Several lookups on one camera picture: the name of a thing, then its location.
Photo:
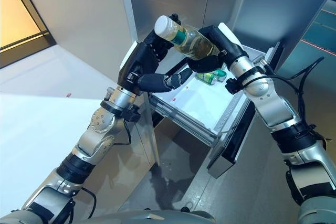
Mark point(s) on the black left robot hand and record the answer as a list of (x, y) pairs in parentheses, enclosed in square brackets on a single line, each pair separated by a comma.
[(139, 58)]

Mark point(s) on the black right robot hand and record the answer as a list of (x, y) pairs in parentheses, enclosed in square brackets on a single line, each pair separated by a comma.
[(225, 47)]

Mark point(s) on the butterfly label tea bottle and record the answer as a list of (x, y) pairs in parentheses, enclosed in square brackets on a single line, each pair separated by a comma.
[(194, 41)]

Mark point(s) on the silver fridge drawer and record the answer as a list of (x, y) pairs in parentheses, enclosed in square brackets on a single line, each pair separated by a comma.
[(199, 98)]

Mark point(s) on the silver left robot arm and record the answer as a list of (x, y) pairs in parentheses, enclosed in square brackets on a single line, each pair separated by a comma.
[(101, 121)]

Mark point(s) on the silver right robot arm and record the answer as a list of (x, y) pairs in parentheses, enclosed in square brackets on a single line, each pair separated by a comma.
[(273, 103)]

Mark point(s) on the green can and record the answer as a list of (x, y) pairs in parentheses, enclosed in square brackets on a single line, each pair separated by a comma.
[(210, 77)]

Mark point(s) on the tall white side panel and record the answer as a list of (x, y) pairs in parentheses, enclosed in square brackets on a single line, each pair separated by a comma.
[(78, 11)]

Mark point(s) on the dark framed window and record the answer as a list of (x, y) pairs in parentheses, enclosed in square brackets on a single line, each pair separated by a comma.
[(15, 11)]

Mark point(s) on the silver robot torso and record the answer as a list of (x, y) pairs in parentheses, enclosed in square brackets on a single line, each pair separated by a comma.
[(147, 218)]

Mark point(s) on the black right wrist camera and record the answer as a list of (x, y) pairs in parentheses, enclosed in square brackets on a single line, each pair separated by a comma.
[(233, 85)]

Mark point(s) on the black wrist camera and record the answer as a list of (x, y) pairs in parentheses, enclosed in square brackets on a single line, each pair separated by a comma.
[(233, 85), (132, 112)]

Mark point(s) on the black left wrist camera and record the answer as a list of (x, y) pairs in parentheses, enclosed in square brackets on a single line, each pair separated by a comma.
[(132, 112)]

